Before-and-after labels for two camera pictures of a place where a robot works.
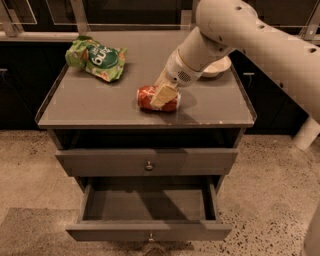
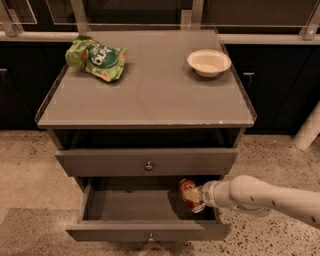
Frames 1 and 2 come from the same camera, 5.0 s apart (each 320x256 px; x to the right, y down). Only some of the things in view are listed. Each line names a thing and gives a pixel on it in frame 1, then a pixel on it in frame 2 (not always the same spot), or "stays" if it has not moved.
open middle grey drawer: x=149 y=209 stays
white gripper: x=179 y=71 → x=209 y=193
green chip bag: x=106 y=62 stays
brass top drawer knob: x=149 y=167 stays
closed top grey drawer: x=147 y=162 stays
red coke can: x=144 y=96 → x=186 y=184
